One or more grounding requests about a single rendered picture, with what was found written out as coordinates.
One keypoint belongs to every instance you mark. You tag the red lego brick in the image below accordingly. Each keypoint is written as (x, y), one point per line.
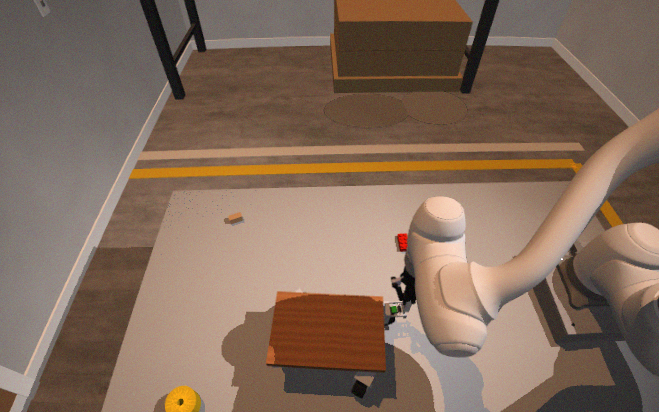
(402, 241)

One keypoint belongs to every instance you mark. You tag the yellow short cylinder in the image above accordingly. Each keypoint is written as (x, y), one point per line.
(183, 395)

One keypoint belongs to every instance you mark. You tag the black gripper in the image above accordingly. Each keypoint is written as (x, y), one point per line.
(408, 297)

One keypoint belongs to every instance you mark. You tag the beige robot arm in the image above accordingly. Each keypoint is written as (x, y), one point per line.
(457, 301)

